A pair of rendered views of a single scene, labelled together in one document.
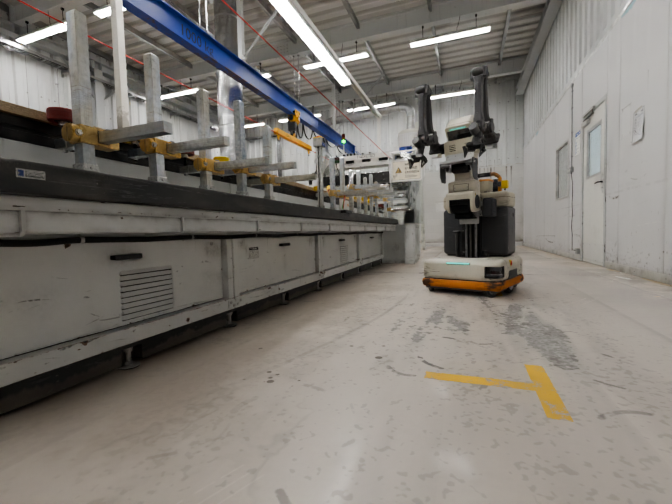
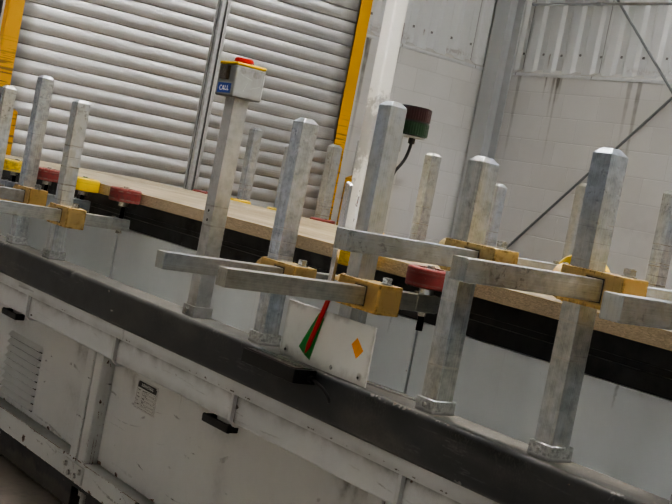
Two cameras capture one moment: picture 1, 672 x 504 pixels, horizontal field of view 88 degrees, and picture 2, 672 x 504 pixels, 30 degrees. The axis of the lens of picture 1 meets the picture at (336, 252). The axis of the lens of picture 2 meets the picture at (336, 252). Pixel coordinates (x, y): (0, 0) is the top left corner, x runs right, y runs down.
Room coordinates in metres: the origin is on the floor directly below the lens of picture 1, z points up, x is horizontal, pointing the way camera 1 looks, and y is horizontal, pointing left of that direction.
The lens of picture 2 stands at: (4.25, -1.89, 1.02)
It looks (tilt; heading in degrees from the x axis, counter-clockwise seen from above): 3 degrees down; 123
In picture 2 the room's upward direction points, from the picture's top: 11 degrees clockwise
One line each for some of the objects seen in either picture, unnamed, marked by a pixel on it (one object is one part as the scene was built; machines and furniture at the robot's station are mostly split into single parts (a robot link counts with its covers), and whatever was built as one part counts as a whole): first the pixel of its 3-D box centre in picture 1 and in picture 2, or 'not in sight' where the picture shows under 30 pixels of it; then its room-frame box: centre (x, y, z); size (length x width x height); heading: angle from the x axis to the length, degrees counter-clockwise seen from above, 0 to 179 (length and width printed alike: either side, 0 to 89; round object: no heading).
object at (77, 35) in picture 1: (81, 98); not in sight; (1.02, 0.71, 0.91); 0.04 x 0.04 x 0.48; 70
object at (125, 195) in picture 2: not in sight; (122, 208); (2.04, 0.48, 0.85); 0.08 x 0.08 x 0.11
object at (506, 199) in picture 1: (477, 220); not in sight; (3.04, -1.22, 0.59); 0.55 x 0.34 x 0.83; 49
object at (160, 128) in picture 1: (110, 137); not in sight; (1.04, 0.65, 0.80); 0.43 x 0.03 x 0.04; 70
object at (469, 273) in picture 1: (473, 270); not in sight; (2.97, -1.16, 0.16); 0.67 x 0.64 x 0.25; 138
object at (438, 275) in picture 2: not in sight; (425, 298); (3.20, 0.02, 0.85); 0.08 x 0.08 x 0.11
